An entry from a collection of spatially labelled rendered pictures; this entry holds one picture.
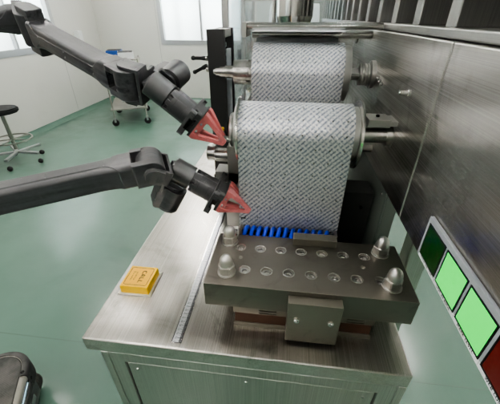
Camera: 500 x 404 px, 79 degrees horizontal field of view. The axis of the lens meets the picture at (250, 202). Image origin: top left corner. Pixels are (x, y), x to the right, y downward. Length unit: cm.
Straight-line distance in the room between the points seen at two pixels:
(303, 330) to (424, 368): 129
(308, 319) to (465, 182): 35
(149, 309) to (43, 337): 137
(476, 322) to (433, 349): 156
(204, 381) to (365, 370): 34
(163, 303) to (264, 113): 48
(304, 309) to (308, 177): 27
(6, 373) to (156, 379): 98
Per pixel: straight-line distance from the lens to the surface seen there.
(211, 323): 71
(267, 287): 60
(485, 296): 41
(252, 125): 64
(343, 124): 65
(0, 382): 170
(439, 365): 194
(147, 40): 674
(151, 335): 72
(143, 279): 80
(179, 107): 69
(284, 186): 68
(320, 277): 63
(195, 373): 76
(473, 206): 44
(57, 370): 193
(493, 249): 41
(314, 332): 65
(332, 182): 68
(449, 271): 47
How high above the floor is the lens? 147
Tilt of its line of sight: 32 degrees down
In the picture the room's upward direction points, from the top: straight up
